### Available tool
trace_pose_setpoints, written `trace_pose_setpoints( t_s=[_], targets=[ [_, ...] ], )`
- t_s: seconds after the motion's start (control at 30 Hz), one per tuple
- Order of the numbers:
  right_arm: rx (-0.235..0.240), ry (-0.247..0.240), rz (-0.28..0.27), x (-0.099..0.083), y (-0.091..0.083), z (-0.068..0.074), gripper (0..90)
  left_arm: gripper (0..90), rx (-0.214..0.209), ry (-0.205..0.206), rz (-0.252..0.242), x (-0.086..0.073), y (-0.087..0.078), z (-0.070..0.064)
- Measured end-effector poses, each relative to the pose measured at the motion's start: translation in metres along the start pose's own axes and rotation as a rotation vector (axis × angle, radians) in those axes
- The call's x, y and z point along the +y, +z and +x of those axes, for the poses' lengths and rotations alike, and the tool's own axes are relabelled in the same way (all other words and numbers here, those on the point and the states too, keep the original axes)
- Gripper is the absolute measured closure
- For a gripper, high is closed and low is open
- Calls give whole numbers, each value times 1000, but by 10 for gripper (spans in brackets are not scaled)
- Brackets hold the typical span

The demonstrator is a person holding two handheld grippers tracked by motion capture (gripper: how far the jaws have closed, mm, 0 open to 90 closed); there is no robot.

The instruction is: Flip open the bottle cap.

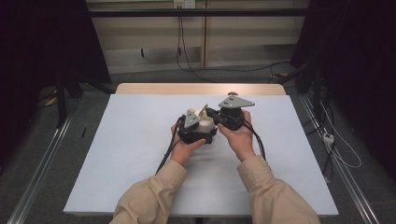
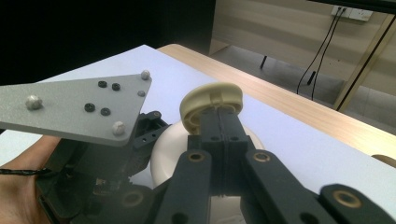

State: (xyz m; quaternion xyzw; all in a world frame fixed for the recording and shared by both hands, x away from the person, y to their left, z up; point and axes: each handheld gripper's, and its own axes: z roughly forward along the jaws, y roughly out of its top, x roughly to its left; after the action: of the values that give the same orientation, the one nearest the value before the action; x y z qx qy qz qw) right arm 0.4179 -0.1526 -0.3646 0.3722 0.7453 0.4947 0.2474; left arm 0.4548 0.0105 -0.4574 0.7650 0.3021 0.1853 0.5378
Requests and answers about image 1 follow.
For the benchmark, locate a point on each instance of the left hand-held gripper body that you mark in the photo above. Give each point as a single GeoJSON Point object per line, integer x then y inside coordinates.
{"type": "Point", "coordinates": [190, 119]}

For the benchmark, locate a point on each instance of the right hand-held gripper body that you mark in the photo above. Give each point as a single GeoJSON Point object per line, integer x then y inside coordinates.
{"type": "Point", "coordinates": [235, 102]}

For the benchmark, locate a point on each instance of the glass jar with cream lid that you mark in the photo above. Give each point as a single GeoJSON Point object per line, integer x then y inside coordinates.
{"type": "Point", "coordinates": [206, 124]}

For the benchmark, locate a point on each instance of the person's right hand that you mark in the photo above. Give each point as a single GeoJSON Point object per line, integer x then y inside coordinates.
{"type": "Point", "coordinates": [239, 140]}

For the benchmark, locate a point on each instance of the person's left hand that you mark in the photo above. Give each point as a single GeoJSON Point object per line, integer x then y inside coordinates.
{"type": "Point", "coordinates": [183, 151]}

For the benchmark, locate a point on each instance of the wooden table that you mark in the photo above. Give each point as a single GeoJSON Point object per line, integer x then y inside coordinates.
{"type": "Point", "coordinates": [186, 88]}

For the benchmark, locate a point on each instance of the white board mat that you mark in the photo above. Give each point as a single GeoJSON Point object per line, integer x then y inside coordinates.
{"type": "Point", "coordinates": [124, 140]}

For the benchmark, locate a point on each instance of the black horizontal bar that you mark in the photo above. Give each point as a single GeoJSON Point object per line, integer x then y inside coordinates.
{"type": "Point", "coordinates": [199, 12]}

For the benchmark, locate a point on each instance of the white power strip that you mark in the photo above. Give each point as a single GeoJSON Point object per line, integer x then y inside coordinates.
{"type": "Point", "coordinates": [328, 137]}

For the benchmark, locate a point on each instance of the small black floor stick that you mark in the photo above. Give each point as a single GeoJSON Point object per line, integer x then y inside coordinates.
{"type": "Point", "coordinates": [83, 132]}

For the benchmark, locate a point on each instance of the black curtain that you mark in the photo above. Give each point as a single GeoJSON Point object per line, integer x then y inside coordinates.
{"type": "Point", "coordinates": [358, 62]}
{"type": "Point", "coordinates": [37, 62]}

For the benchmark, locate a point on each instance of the black metal stand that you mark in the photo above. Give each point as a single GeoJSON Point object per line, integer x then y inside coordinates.
{"type": "Point", "coordinates": [61, 99]}

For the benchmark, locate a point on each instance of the yellow floor tape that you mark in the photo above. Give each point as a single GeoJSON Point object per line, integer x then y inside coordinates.
{"type": "Point", "coordinates": [51, 101]}

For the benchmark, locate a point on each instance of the wooden wall post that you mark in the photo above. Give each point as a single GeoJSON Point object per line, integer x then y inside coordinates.
{"type": "Point", "coordinates": [204, 34]}

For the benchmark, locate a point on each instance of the white wall socket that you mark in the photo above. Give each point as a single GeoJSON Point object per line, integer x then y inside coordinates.
{"type": "Point", "coordinates": [184, 3]}

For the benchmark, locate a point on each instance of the aluminium floor rail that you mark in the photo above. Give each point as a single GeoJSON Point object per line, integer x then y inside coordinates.
{"type": "Point", "coordinates": [37, 174]}
{"type": "Point", "coordinates": [345, 177]}

